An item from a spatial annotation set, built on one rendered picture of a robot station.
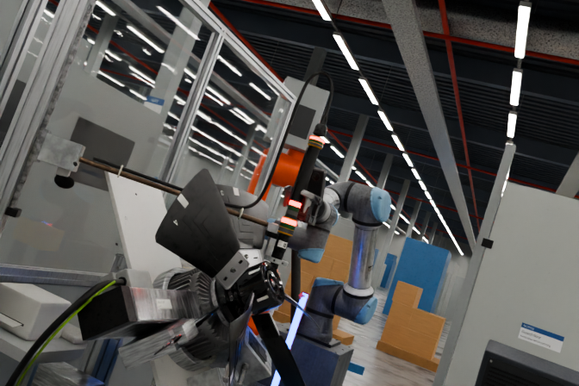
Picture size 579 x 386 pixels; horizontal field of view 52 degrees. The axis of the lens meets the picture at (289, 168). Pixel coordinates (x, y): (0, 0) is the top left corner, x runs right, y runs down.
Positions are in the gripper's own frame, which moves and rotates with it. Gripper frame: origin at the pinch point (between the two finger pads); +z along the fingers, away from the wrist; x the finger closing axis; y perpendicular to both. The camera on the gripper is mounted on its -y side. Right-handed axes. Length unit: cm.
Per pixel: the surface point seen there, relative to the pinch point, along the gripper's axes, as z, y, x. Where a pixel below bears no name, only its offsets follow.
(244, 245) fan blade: 2.6, 19.0, 7.6
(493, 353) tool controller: -32, 24, -60
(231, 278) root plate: 13.4, 27.6, 2.9
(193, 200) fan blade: 30.6, 12.5, 10.8
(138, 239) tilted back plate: 17.0, 26.8, 30.3
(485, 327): -182, 22, -51
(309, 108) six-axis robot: -361, -111, 159
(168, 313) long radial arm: 31.8, 37.9, 6.0
